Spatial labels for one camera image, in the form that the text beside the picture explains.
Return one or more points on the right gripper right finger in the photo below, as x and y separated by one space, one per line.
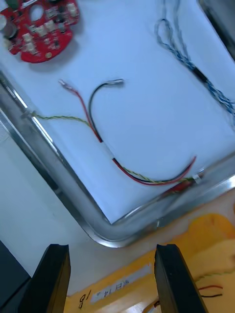
173 281

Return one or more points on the steel tray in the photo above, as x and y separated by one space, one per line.
98 227

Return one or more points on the white sheet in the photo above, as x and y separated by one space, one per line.
134 61

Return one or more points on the round red circuit board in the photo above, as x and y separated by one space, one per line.
49 46

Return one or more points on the yellow-orange plastic bin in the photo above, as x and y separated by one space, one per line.
215 244

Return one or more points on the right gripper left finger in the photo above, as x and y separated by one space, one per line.
49 281

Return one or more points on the red black green-yellow harness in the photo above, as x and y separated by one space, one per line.
107 149
211 286

